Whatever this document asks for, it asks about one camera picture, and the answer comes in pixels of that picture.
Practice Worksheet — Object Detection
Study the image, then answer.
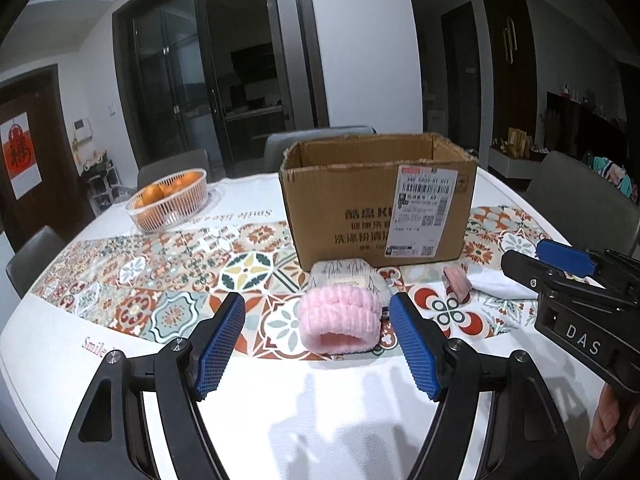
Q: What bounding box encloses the white cloth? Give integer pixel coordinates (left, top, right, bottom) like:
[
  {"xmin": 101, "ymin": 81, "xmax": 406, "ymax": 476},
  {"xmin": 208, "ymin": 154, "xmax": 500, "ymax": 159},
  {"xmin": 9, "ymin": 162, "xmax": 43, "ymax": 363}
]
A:
[{"xmin": 466, "ymin": 266, "xmax": 537, "ymax": 300}]

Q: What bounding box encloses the dusty pink small headband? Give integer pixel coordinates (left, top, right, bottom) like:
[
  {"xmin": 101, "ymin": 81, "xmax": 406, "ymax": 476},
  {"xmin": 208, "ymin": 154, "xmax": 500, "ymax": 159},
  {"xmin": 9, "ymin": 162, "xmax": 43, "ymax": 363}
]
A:
[{"xmin": 442, "ymin": 266, "xmax": 473, "ymax": 302}]

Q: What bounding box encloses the fluffy pink headband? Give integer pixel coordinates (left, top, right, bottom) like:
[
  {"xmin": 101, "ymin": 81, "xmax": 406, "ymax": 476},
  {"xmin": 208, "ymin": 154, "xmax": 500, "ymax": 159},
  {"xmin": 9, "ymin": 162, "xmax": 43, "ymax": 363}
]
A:
[{"xmin": 298, "ymin": 284, "xmax": 383, "ymax": 356}]

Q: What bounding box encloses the beige patterned tissue pouch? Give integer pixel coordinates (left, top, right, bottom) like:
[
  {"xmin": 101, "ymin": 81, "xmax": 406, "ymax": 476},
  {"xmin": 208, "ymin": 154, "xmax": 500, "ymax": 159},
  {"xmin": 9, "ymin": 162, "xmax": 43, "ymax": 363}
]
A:
[{"xmin": 308, "ymin": 258, "xmax": 393, "ymax": 308}]

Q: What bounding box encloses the right hand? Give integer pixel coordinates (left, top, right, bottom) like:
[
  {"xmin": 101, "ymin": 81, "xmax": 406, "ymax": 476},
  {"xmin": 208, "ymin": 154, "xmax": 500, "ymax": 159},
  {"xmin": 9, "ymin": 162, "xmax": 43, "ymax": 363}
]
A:
[{"xmin": 586, "ymin": 384, "xmax": 620, "ymax": 460}]

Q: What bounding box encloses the grey chair right side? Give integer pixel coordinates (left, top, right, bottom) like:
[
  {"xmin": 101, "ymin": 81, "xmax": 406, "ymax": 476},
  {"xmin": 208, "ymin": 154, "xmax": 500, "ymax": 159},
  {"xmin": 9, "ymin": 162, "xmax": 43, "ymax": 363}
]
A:
[{"xmin": 525, "ymin": 151, "xmax": 639, "ymax": 256}]

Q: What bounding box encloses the patterned table runner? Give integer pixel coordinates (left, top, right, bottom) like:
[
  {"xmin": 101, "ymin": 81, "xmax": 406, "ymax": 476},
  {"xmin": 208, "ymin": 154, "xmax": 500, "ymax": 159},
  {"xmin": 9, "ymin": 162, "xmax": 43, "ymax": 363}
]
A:
[{"xmin": 32, "ymin": 205, "xmax": 547, "ymax": 361}]

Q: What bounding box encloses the white low cabinet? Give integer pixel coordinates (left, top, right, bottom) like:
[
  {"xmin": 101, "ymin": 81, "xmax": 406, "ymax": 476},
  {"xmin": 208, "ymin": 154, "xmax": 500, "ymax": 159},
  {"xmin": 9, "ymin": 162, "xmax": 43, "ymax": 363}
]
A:
[{"xmin": 488, "ymin": 148, "xmax": 541, "ymax": 180}]

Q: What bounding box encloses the basket of oranges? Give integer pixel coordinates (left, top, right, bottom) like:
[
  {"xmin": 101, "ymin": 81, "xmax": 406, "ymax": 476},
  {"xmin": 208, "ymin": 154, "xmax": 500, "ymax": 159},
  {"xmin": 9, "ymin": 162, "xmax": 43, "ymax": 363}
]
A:
[{"xmin": 125, "ymin": 168, "xmax": 208, "ymax": 233}]

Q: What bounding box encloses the grey chair near left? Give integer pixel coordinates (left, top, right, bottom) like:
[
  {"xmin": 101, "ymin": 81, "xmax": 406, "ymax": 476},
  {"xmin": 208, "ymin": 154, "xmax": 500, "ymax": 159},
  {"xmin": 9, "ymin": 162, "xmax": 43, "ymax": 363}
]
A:
[{"xmin": 6, "ymin": 226, "xmax": 65, "ymax": 298}]

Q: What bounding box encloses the cardboard box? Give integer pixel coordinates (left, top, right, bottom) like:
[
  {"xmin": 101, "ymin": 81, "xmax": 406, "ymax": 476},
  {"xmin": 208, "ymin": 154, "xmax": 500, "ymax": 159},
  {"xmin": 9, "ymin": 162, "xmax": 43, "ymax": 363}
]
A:
[{"xmin": 279, "ymin": 133, "xmax": 477, "ymax": 270}]

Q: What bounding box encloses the small shelf rack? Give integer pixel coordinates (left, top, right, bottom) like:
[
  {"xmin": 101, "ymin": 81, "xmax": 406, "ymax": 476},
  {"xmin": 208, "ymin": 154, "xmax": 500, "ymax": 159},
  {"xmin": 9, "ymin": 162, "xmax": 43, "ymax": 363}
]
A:
[{"xmin": 80, "ymin": 155, "xmax": 126, "ymax": 216}]

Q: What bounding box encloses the grey chair far left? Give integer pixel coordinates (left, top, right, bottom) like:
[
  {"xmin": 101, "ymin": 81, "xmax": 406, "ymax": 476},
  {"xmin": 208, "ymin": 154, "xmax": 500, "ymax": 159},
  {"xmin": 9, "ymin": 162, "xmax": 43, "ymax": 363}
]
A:
[{"xmin": 137, "ymin": 148, "xmax": 213, "ymax": 190}]

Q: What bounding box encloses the grey chair behind table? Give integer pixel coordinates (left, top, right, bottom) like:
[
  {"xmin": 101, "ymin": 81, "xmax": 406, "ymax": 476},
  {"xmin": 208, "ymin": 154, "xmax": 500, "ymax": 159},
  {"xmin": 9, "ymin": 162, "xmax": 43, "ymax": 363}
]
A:
[{"xmin": 261, "ymin": 124, "xmax": 378, "ymax": 175}]

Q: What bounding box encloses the red fu door poster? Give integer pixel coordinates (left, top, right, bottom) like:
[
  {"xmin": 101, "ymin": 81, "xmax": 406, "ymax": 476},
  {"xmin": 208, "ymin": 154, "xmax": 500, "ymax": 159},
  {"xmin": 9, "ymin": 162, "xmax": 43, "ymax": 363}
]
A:
[{"xmin": 1, "ymin": 112, "xmax": 42, "ymax": 200}]

